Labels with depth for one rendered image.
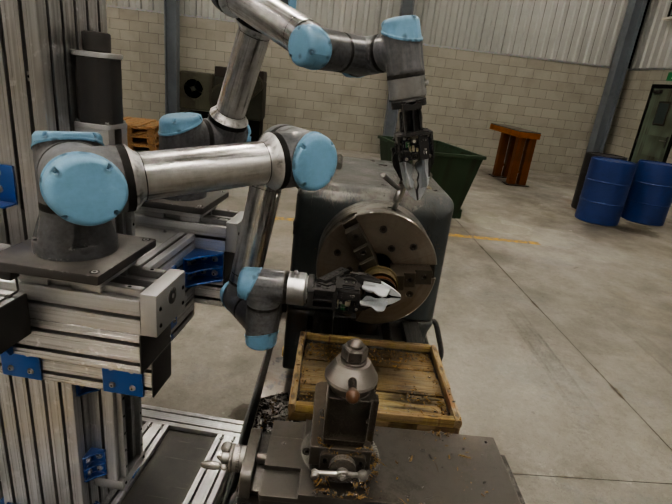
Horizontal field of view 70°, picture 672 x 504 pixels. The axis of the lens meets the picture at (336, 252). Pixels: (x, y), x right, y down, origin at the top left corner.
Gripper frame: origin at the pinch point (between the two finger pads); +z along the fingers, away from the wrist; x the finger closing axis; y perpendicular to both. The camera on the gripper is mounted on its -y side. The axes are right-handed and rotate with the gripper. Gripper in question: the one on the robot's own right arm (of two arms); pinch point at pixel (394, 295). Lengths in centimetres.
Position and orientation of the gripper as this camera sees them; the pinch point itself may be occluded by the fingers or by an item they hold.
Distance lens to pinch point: 110.9
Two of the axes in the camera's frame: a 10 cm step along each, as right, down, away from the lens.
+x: 1.1, -9.3, -3.4
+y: -0.3, 3.4, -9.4
